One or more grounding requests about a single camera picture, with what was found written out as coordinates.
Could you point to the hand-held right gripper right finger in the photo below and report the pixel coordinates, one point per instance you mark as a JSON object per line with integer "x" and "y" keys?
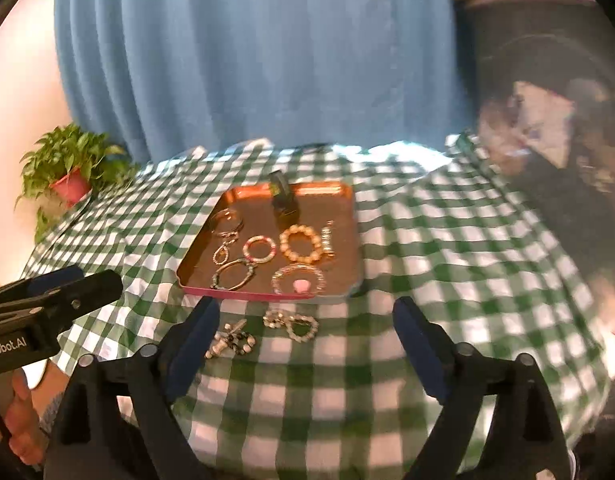
{"x": 417, "y": 345}

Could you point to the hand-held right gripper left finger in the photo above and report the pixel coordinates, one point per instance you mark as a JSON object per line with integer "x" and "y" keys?
{"x": 195, "y": 340}

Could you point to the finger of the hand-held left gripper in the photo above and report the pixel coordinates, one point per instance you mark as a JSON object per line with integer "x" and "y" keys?
{"x": 97, "y": 287}
{"x": 52, "y": 280}

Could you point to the silver loop pendant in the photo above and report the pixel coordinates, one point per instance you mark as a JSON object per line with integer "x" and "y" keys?
{"x": 216, "y": 255}

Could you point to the rose gold metal tray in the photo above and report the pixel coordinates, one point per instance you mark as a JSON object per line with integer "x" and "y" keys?
{"x": 337, "y": 275}

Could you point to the person's left hand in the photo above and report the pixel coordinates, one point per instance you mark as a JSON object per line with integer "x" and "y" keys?
{"x": 22, "y": 425}

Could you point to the green checked tablecloth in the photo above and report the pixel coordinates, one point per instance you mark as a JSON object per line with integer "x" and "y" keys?
{"x": 437, "y": 260}

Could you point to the green plant in red pot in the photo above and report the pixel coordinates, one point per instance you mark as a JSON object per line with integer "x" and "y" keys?
{"x": 69, "y": 187}

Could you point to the gold bangle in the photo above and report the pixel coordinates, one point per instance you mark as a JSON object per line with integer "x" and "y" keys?
{"x": 226, "y": 233}

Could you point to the black hair clip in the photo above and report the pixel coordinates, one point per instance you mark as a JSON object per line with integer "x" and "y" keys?
{"x": 280, "y": 195}

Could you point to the blue curtain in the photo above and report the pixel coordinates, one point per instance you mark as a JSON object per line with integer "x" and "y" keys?
{"x": 262, "y": 60}

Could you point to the dark printed cloth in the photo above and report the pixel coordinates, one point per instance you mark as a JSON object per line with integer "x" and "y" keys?
{"x": 537, "y": 60}

